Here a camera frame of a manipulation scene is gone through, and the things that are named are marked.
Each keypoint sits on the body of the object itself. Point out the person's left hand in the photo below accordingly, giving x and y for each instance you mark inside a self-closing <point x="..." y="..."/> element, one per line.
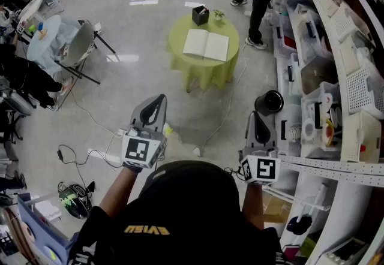
<point x="132" y="167"/>

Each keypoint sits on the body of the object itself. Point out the white folding chair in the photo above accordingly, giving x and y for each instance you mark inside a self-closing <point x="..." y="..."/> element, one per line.
<point x="79" y="45"/>

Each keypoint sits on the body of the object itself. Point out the white perforated plastic basket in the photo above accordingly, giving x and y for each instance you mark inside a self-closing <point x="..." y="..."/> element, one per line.
<point x="360" y="90"/>
<point x="345" y="24"/>

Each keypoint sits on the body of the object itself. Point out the green cup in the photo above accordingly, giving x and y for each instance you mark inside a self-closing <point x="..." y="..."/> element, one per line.
<point x="32" y="28"/>

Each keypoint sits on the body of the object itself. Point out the blue-covered paper notebook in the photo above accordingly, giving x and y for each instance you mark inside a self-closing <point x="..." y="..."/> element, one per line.
<point x="195" y="43"/>

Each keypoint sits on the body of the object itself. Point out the black cylindrical bin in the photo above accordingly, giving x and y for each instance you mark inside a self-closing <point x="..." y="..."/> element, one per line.
<point x="267" y="105"/>

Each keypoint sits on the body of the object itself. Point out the cream perforated plastic basket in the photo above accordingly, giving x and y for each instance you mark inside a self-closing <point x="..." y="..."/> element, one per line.
<point x="349" y="57"/>
<point x="357" y="138"/>
<point x="327" y="3"/>

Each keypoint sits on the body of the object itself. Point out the white toaster oven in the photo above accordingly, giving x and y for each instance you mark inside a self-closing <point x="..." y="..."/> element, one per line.
<point x="345" y="253"/>

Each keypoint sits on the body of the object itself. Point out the person's left forearm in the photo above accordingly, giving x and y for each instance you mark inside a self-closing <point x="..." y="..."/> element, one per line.
<point x="120" y="192"/>

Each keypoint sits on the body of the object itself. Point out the white marker pen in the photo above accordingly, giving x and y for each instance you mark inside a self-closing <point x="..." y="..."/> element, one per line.
<point x="204" y="10"/>

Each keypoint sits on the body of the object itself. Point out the round table with pale cloth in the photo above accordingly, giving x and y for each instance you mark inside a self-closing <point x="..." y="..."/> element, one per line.
<point x="49" y="39"/>

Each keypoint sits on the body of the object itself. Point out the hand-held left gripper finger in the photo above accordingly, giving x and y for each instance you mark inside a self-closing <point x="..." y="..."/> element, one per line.
<point x="162" y="120"/>
<point x="136" y="112"/>

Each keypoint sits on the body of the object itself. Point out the row of clear storage bins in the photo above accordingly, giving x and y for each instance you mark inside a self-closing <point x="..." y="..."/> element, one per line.
<point x="309" y="102"/>

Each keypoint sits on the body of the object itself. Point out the black office chair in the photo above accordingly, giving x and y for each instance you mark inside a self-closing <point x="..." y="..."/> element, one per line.
<point x="18" y="105"/>

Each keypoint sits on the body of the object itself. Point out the person's black cap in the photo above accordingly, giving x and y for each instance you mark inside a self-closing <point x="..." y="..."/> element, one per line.
<point x="186" y="186"/>

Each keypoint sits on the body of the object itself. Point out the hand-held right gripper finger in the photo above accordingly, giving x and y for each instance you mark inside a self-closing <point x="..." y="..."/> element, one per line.
<point x="265" y="132"/>
<point x="249" y="135"/>

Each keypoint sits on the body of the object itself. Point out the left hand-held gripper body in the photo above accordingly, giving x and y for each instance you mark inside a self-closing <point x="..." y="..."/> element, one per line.
<point x="138" y="150"/>

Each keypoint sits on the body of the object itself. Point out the blue cup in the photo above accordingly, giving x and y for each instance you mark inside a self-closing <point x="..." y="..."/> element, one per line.
<point x="40" y="26"/>

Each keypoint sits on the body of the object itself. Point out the white desk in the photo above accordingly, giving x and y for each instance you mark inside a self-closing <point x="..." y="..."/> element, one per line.
<point x="36" y="3"/>

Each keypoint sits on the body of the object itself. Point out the black square pen holder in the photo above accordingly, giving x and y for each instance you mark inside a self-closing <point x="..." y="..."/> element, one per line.
<point x="199" y="19"/>

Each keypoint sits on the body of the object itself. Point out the cardboard box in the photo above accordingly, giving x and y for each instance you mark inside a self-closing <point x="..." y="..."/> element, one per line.
<point x="276" y="210"/>

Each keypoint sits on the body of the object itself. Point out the white power strip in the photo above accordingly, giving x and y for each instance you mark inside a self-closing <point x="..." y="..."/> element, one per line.
<point x="99" y="27"/>
<point x="122" y="132"/>

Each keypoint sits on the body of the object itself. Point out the person's black shirt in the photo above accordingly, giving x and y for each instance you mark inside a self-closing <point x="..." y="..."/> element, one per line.
<point x="180" y="245"/>

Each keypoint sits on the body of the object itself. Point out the black and green helmet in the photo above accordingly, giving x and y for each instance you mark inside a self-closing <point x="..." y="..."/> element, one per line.
<point x="73" y="202"/>

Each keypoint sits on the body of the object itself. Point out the round table with green cloth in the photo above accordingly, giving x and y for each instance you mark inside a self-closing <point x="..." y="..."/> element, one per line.
<point x="183" y="63"/>

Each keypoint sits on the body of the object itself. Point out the wooden board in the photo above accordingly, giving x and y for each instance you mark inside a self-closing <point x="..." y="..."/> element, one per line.
<point x="42" y="33"/>

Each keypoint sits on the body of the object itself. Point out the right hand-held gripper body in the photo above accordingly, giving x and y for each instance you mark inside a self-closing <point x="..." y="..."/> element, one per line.
<point x="264" y="168"/>

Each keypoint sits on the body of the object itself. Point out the blue storage box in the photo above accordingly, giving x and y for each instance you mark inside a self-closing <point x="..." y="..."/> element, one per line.
<point x="39" y="228"/>

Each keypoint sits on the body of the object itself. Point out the white metal shelf rack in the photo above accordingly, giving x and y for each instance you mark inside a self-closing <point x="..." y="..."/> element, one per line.
<point x="330" y="169"/>

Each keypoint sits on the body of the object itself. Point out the person's right forearm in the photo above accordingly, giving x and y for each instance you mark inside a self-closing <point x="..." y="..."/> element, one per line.
<point x="253" y="207"/>

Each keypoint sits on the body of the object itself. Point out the small potted plant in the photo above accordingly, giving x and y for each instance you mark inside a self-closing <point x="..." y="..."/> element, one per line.
<point x="218" y="15"/>

